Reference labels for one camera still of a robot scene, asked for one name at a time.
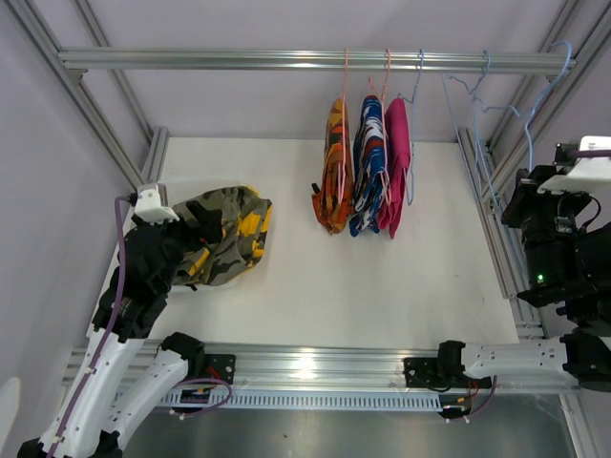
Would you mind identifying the light blue wire hanger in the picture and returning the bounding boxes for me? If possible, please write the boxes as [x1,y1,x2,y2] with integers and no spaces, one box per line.
[441,49,501,212]

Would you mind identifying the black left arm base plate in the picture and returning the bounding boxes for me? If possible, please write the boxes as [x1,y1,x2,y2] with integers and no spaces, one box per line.
[188,353,237,385]

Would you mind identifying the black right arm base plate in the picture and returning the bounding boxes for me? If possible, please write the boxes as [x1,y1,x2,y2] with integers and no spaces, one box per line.
[403,357,493,393]

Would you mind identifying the white slotted cable duct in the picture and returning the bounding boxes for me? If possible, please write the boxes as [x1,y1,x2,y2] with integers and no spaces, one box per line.
[156,387,471,412]

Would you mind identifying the orange camouflage trousers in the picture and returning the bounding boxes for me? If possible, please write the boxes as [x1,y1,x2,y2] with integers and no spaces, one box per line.
[311,98,354,235]

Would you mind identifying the white plastic basket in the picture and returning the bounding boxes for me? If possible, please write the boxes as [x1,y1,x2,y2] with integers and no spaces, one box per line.
[159,177,241,200]

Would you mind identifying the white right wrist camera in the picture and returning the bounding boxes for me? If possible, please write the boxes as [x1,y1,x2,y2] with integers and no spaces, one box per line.
[537,135,610,195]

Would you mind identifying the aluminium hanging rail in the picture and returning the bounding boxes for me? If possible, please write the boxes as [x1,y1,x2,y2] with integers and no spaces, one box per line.
[58,47,577,75]

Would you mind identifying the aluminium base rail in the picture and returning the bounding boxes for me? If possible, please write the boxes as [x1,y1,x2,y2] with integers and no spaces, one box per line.
[61,340,578,394]

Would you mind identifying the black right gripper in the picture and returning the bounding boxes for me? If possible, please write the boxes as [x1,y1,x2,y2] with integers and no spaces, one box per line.
[498,165,591,299]

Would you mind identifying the olive yellow camouflage trousers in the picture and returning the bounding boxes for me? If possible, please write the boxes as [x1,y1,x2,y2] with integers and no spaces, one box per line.
[173,185,273,288]

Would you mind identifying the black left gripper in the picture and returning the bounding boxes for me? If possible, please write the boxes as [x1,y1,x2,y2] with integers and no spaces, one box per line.
[134,199,222,293]

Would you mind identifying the pink trousers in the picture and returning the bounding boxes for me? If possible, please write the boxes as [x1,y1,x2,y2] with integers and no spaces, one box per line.
[377,97,411,239]

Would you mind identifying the blue hanger of camouflage trousers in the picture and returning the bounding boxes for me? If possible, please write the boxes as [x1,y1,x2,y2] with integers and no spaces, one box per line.
[470,40,574,173]

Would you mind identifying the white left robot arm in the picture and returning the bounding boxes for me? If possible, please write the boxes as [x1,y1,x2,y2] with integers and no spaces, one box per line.
[18,200,231,457]

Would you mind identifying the blue white patterned trousers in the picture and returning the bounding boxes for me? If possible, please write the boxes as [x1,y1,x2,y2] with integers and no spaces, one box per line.
[349,94,384,238]

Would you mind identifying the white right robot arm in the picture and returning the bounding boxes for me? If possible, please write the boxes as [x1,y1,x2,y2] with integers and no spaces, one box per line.
[434,165,610,392]

